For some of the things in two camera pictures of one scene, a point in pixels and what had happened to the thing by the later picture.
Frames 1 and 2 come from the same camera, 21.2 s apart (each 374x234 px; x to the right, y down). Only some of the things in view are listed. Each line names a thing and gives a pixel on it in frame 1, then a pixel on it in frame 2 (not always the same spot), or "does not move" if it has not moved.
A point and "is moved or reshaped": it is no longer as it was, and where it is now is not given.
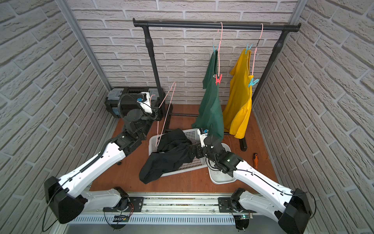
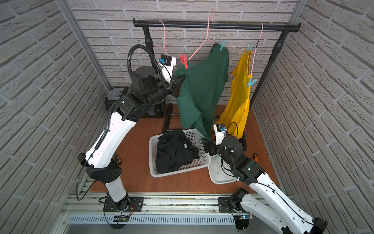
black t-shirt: [174, 148] is moved or reshaped
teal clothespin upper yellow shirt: [247, 48] does not move
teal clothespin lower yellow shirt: [252, 83] does not move
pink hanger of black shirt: [158, 138] → [164, 38]
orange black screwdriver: [255, 160] does not move
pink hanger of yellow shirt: [255, 51] does not move
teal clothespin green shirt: [214, 50] → [222, 45]
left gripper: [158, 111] → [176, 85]
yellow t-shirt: [237, 108] does not move
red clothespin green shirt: [218, 80] → [183, 59]
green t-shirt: [210, 116] is moved or reshaped
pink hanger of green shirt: [219, 49] → [207, 39]
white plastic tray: [216, 176] does not move
